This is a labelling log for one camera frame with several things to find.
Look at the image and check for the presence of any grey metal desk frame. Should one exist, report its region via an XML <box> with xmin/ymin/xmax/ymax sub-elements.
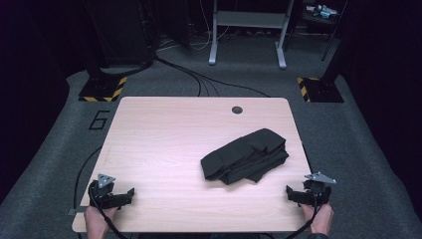
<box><xmin>208</xmin><ymin>0</ymin><xmax>295</xmax><ymax>70</ymax></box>

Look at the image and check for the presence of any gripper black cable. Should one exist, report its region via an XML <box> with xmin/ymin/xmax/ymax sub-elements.
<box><xmin>88</xmin><ymin>181</ymin><xmax>129</xmax><ymax>239</ymax></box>
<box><xmin>284</xmin><ymin>195</ymin><xmax>324</xmax><ymax>239</ymax></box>

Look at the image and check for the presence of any dark shelf with small items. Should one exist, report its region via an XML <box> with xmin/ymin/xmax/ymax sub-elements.
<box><xmin>301</xmin><ymin>0</ymin><xmax>344</xmax><ymax>63</ymax></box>

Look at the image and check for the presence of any black pleated skirt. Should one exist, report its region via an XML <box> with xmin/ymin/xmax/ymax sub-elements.
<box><xmin>199</xmin><ymin>127</ymin><xmax>290</xmax><ymax>185</ymax></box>

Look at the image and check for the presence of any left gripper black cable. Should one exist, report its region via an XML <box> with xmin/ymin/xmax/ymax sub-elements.
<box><xmin>88</xmin><ymin>181</ymin><xmax>129</xmax><ymax>239</ymax></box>

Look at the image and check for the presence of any black equipment cabinet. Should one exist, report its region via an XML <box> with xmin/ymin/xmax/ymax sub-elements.
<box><xmin>83</xmin><ymin>0</ymin><xmax>157</xmax><ymax>69</ymax></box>

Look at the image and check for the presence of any person's left hand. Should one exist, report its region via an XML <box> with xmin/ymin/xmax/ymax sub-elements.
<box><xmin>84</xmin><ymin>204</ymin><xmax>117</xmax><ymax>239</ymax></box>

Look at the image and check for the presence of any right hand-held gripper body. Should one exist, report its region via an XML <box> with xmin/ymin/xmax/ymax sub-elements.
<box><xmin>300</xmin><ymin>171</ymin><xmax>337</xmax><ymax>207</ymax></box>

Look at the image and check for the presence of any grey tape strip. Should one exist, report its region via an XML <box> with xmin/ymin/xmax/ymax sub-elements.
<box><xmin>68</xmin><ymin>206</ymin><xmax>89</xmax><ymax>216</ymax></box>

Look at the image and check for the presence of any thin black floor cable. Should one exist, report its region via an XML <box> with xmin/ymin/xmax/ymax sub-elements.
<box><xmin>73</xmin><ymin>146</ymin><xmax>104</xmax><ymax>239</ymax></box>

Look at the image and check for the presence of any person's right hand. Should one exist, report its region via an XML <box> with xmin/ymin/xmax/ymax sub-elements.
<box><xmin>300</xmin><ymin>202</ymin><xmax>334</xmax><ymax>235</ymax></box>

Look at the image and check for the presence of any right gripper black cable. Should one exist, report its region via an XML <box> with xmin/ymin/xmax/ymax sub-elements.
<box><xmin>284</xmin><ymin>195</ymin><xmax>324</xmax><ymax>239</ymax></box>

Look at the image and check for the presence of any black yellow striped base plate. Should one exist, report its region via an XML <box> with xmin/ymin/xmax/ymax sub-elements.
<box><xmin>78</xmin><ymin>77</ymin><xmax>128</xmax><ymax>103</ymax></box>
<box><xmin>297</xmin><ymin>77</ymin><xmax>345</xmax><ymax>104</ymax></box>

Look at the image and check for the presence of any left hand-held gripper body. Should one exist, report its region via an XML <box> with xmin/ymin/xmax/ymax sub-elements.
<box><xmin>88</xmin><ymin>173</ymin><xmax>117</xmax><ymax>210</ymax></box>

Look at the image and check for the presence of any white cable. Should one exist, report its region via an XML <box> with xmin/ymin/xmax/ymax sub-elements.
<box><xmin>189</xmin><ymin>0</ymin><xmax>231</xmax><ymax>52</ymax></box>

